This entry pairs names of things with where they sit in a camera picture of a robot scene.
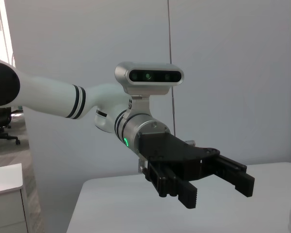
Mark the white drawer cabinet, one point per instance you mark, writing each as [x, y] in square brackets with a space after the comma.
[7, 199]

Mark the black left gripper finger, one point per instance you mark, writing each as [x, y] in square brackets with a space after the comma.
[242, 182]

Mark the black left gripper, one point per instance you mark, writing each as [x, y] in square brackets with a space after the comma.
[169, 153]

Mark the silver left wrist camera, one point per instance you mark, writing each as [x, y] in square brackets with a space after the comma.
[150, 76]

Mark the black office chair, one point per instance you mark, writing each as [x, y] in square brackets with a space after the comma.
[0, 126]

